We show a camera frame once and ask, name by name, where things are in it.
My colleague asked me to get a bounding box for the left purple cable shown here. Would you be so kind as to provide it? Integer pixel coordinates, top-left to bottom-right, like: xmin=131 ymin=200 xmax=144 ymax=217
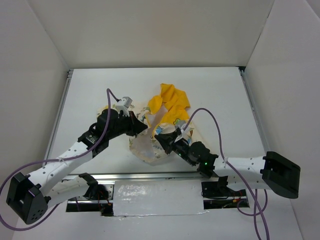
xmin=0 ymin=88 xmax=121 ymax=231

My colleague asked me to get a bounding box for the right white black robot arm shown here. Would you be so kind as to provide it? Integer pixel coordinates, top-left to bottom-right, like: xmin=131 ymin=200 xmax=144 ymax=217
xmin=155 ymin=132 xmax=301 ymax=199

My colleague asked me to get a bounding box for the right aluminium side rail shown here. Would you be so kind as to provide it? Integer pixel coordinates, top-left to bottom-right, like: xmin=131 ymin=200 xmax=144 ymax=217
xmin=238 ymin=66 xmax=270 ymax=156

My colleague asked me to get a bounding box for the aluminium side rail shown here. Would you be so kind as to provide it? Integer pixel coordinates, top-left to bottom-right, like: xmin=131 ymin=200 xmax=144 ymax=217
xmin=48 ymin=69 xmax=74 ymax=145
xmin=238 ymin=66 xmax=270 ymax=156

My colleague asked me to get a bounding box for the left aluminium side rail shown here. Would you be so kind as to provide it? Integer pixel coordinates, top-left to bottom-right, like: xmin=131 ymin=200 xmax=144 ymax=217
xmin=48 ymin=69 xmax=74 ymax=145

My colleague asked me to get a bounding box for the yellow cream printed kids jacket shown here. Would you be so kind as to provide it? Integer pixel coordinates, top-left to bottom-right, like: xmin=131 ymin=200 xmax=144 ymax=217
xmin=97 ymin=83 xmax=204 ymax=164

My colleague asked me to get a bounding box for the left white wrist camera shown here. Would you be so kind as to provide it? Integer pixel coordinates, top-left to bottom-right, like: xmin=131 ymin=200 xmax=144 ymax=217
xmin=115 ymin=96 xmax=133 ymax=115

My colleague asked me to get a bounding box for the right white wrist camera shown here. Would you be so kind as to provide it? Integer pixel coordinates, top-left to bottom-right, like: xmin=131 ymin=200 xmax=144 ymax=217
xmin=174 ymin=123 xmax=190 ymax=143

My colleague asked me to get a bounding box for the white foil cover plate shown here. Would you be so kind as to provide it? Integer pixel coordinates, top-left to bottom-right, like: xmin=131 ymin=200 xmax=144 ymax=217
xmin=113 ymin=179 xmax=205 ymax=217

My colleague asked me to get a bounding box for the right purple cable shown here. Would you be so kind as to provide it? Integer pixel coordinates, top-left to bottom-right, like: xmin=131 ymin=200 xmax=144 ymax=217
xmin=183 ymin=107 xmax=271 ymax=240

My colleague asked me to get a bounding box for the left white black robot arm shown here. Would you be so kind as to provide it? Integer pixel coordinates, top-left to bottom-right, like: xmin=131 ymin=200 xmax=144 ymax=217
xmin=6 ymin=109 xmax=148 ymax=225

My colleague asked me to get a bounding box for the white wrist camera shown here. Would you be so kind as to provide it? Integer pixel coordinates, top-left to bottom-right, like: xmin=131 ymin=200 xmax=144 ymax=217
xmin=174 ymin=123 xmax=190 ymax=143
xmin=115 ymin=96 xmax=133 ymax=115

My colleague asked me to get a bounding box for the aluminium front rail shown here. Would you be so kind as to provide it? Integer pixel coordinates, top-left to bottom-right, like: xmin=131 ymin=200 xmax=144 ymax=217
xmin=67 ymin=170 xmax=241 ymax=186

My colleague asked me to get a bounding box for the purple cable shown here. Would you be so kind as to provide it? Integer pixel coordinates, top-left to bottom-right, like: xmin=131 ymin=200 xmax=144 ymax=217
xmin=183 ymin=107 xmax=271 ymax=240
xmin=0 ymin=88 xmax=121 ymax=231

